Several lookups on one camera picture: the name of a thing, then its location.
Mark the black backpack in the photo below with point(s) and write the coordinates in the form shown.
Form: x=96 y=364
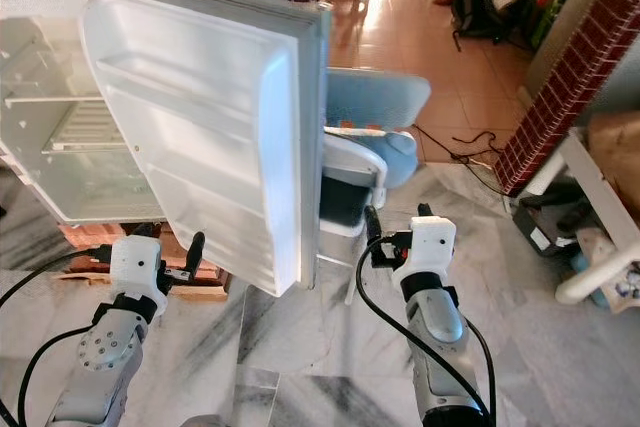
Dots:
x=475 y=15

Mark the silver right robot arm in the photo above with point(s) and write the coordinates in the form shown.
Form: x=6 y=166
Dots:
x=440 y=332

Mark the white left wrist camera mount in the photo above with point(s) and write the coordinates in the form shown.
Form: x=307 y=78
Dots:
x=135 y=267

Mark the silver fridge door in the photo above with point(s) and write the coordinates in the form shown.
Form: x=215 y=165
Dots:
x=210 y=117

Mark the brown cardboard box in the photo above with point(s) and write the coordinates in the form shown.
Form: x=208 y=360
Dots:
x=615 y=157

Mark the glass fridge shelf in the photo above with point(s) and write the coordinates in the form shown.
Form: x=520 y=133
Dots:
x=50 y=101

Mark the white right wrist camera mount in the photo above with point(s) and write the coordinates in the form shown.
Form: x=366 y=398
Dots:
x=428 y=245

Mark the black box with label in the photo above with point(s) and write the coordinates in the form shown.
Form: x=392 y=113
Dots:
x=540 y=232

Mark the white slatted fridge shelf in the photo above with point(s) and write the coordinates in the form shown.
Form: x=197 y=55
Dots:
x=85 y=127

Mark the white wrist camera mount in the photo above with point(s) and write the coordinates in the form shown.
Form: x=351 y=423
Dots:
x=428 y=245
x=135 y=267

